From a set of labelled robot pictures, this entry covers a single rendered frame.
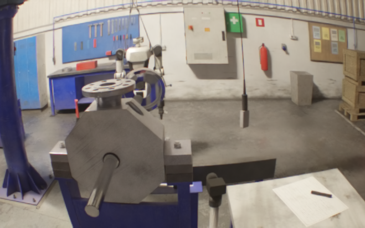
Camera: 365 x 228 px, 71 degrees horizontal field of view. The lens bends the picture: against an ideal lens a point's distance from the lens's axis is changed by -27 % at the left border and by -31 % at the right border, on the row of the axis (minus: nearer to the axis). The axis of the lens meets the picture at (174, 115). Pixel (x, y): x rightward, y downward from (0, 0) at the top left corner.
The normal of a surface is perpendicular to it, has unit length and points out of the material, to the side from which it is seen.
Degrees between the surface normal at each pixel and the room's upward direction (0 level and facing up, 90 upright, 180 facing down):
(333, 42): 90
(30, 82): 90
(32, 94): 90
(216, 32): 90
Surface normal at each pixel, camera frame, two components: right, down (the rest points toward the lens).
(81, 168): -0.02, 0.29
